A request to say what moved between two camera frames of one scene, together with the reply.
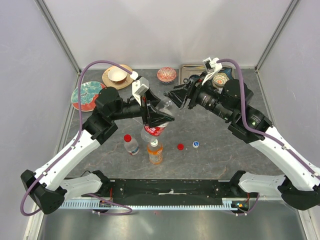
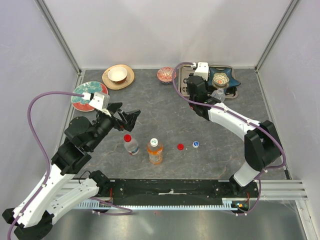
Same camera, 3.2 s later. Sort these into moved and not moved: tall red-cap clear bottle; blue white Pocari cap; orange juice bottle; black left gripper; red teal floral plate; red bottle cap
Moved: black left gripper; tall red-cap clear bottle
Not moved: orange juice bottle; red teal floral plate; red bottle cap; blue white Pocari cap
